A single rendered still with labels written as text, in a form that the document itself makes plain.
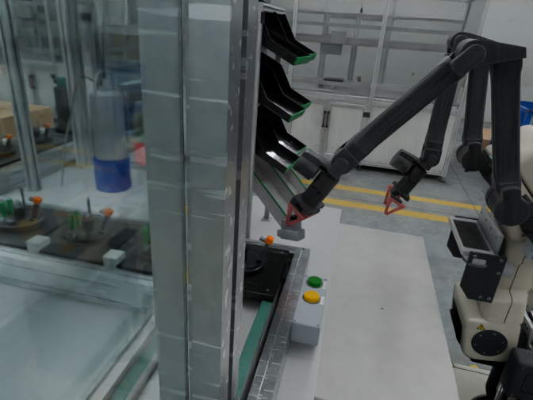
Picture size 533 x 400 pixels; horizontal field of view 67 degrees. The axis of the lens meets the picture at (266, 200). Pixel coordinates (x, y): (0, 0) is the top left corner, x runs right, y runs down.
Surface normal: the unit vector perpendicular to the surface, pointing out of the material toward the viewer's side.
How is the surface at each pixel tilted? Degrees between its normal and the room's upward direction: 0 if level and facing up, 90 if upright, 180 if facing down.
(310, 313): 0
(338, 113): 90
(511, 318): 90
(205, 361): 90
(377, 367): 0
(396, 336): 0
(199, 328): 90
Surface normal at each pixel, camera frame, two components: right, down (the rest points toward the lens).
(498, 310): -0.25, 0.37
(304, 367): 0.07, -0.91
